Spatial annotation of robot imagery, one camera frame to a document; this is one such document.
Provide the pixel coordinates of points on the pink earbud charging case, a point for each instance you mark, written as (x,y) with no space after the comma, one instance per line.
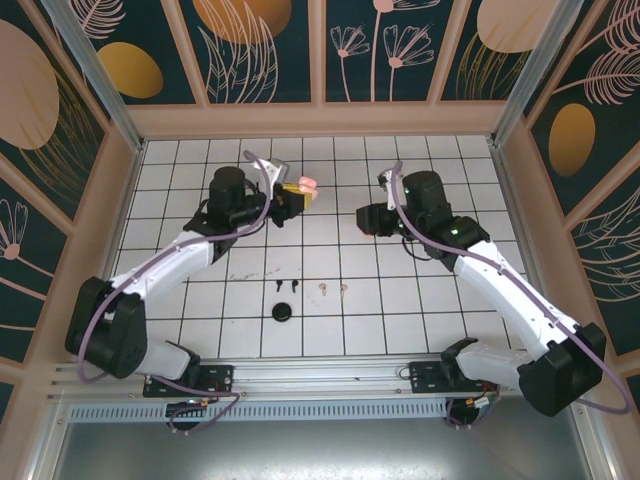
(309,183)

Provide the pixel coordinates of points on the black round charging case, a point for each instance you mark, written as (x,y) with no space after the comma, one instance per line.
(281,312)

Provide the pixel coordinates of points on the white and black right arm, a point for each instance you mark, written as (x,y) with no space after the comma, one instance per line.
(500,295)

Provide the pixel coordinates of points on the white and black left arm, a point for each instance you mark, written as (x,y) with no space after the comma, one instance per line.
(165,260)

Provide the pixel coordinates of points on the grey metal sheet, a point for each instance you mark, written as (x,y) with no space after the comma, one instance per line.
(320,450)

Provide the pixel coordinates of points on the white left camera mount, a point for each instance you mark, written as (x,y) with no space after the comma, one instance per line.
(269,169)

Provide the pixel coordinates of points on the aluminium corner post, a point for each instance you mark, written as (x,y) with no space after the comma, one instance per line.
(50,440)
(100,80)
(592,440)
(535,75)

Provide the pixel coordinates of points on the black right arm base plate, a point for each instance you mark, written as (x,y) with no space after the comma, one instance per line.
(425,380)

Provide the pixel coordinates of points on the aluminium mounting rail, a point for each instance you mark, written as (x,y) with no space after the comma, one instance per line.
(320,380)

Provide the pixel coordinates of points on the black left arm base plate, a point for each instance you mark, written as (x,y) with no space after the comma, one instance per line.
(220,380)

